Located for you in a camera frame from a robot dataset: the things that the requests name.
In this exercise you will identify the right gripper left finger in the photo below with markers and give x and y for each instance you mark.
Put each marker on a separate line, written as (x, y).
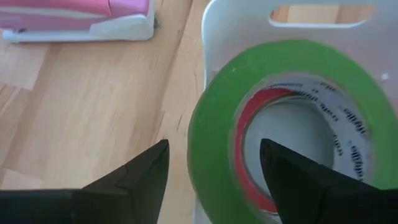
(130, 193)

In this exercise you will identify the pink and white stapler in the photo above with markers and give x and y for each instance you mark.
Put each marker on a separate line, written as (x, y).
(77, 18)

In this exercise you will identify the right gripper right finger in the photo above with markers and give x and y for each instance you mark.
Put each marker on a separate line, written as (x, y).
(311, 193)

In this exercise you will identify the green tape roll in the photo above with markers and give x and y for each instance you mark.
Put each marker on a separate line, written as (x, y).
(217, 118)

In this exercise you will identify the white plastic bin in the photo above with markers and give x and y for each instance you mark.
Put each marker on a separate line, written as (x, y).
(242, 31)

